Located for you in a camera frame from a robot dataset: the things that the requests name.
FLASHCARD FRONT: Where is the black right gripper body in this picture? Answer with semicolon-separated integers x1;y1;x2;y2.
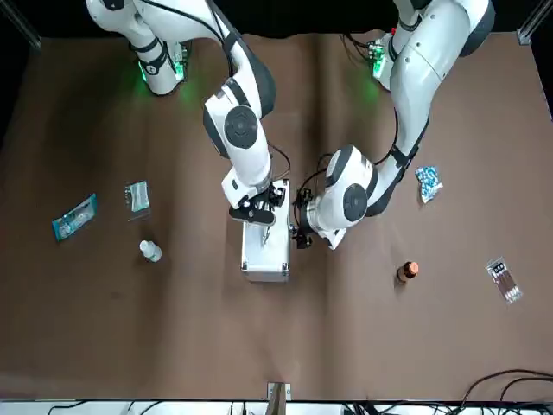
246;186;275;213

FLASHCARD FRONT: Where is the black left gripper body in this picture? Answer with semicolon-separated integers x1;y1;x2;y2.
296;199;311;233

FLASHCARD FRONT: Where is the silver aluminium medicine case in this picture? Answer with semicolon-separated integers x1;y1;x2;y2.
239;177;291;284

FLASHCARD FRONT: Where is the small white plastic bottle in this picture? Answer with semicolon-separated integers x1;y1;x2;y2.
138;239;163;264

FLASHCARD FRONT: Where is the brown bottle with orange cap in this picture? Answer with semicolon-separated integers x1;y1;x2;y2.
396;260;420;286

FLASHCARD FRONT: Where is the small clear foil packet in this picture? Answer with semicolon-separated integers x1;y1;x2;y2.
124;180;153;223

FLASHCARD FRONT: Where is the blue white capsule packet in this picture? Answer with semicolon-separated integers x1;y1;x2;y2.
414;164;445;205

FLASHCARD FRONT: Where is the teal printed packet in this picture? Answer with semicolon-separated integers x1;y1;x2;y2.
51;192;99;243

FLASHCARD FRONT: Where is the clear packet of brown swabs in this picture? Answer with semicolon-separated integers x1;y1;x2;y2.
484;257;524;306

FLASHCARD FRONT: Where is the aluminium profile post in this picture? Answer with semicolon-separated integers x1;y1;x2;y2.
266;381;292;415

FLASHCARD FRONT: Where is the black bench cable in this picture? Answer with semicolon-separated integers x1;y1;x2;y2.
457;368;553;410
492;376;553;410

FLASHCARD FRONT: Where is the aluminium frame profile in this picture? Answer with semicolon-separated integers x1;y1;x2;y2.
0;0;42;51
516;0;553;46

